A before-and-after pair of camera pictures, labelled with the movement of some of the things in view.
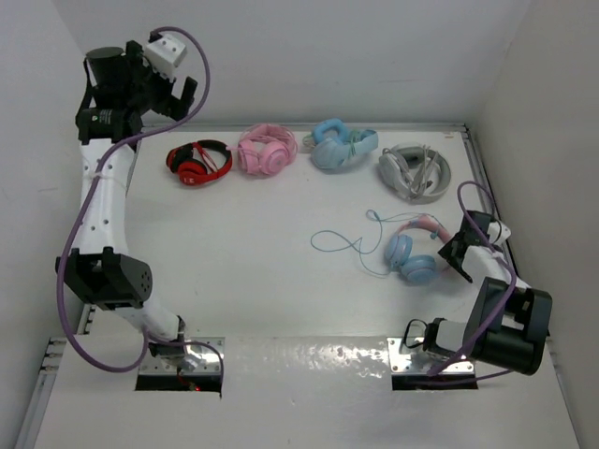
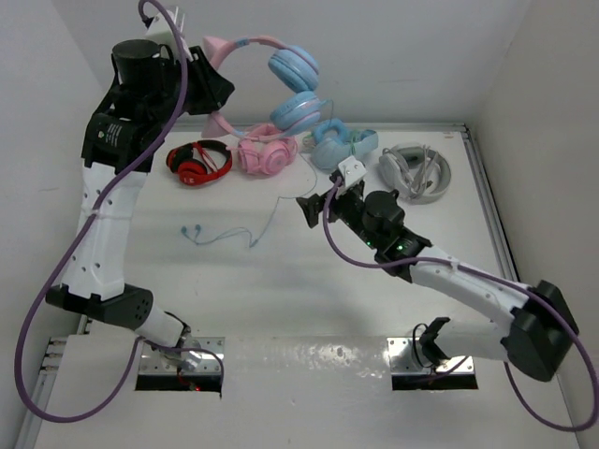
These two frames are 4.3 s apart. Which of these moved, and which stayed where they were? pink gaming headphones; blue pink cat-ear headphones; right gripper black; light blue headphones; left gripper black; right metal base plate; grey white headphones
Moved: right gripper black; blue pink cat-ear headphones; left gripper black
Stayed: pink gaming headphones; grey white headphones; right metal base plate; light blue headphones
